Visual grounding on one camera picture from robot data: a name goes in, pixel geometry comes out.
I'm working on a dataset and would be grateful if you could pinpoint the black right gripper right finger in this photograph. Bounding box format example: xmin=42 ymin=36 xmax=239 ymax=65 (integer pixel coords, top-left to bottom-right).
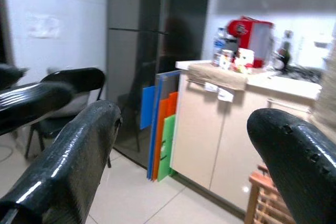
xmin=247 ymin=108 xmax=336 ymax=224

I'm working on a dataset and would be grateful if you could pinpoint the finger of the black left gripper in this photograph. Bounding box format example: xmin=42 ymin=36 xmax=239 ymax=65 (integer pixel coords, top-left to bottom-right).
xmin=0 ymin=63 xmax=29 ymax=90
xmin=0 ymin=81 xmax=76 ymax=136

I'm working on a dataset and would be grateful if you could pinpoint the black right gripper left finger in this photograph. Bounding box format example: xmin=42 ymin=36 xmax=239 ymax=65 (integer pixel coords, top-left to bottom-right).
xmin=0 ymin=100 xmax=123 ymax=224

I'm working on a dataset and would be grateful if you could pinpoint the clear blue-label water bottle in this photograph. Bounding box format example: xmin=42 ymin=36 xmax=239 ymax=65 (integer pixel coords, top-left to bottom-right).
xmin=212 ymin=27 xmax=228 ymax=67

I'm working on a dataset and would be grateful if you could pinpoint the tall dark grey fridge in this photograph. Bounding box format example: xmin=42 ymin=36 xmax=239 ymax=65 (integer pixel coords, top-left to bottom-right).
xmin=106 ymin=0 xmax=213 ymax=168

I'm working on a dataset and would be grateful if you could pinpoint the brown wooden slat rack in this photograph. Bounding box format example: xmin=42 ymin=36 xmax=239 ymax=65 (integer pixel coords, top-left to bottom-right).
xmin=245 ymin=163 xmax=297 ymax=224

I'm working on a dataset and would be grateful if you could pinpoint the black folding chair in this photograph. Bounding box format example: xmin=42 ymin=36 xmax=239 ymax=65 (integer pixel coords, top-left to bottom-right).
xmin=25 ymin=68 xmax=112 ymax=168

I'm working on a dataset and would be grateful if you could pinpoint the black gas stove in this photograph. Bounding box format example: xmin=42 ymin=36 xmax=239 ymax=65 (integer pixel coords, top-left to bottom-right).
xmin=278 ymin=65 xmax=323 ymax=84

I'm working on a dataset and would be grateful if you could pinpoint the green plastic board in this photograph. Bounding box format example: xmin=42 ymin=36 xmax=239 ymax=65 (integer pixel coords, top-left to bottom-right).
xmin=157 ymin=114 xmax=176 ymax=182

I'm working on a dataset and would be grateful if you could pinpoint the white barcode label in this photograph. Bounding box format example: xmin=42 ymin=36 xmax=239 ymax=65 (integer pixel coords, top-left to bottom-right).
xmin=204 ymin=82 xmax=218 ymax=93
xmin=217 ymin=87 xmax=234 ymax=101

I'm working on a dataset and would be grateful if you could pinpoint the beige kitchen cabinet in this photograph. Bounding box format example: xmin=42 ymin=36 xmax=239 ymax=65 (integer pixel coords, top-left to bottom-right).
xmin=170 ymin=60 xmax=323 ymax=213

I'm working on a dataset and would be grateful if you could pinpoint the orange-red plastic board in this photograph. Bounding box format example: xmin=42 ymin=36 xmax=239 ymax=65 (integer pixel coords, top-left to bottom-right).
xmin=152 ymin=91 xmax=179 ymax=182

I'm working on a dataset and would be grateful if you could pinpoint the dark glass bottle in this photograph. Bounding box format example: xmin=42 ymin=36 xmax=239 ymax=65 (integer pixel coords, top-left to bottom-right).
xmin=277 ymin=31 xmax=292 ymax=71

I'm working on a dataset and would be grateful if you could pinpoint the red white green-cap carton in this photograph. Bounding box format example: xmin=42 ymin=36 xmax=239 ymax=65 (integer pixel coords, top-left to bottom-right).
xmin=234 ymin=47 xmax=255 ymax=74

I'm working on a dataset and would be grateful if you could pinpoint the small white carton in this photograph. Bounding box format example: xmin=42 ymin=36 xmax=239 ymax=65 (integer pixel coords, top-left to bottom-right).
xmin=220 ymin=49 xmax=234 ymax=70

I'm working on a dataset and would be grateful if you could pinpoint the red coffee machine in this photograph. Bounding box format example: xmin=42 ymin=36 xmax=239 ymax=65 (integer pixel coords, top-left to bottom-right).
xmin=226 ymin=16 xmax=275 ymax=69

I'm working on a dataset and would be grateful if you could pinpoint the white wall paper sheet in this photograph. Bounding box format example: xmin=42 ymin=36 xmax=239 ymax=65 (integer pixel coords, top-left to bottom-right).
xmin=27 ymin=14 xmax=61 ymax=38

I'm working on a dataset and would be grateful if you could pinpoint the silver cabinet handle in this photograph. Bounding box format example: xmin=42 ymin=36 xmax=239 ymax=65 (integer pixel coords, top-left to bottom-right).
xmin=266 ymin=97 xmax=314 ymax=113

